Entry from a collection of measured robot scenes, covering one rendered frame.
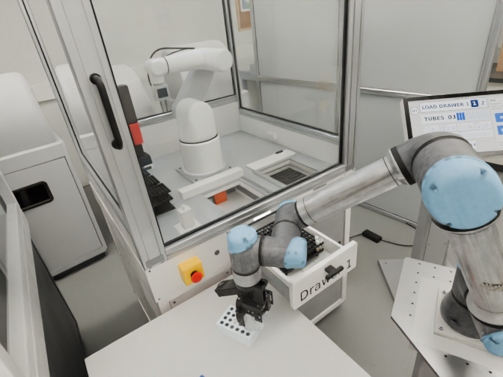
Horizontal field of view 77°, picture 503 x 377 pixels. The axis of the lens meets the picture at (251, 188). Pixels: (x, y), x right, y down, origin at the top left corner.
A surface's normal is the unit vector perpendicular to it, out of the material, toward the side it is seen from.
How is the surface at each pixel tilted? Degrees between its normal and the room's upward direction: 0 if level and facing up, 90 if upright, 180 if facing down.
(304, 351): 0
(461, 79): 90
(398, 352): 0
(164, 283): 90
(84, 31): 90
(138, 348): 0
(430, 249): 90
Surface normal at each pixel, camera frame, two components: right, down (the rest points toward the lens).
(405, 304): -0.11, -0.87
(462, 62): -0.76, 0.38
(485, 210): -0.27, 0.43
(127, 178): 0.58, 0.34
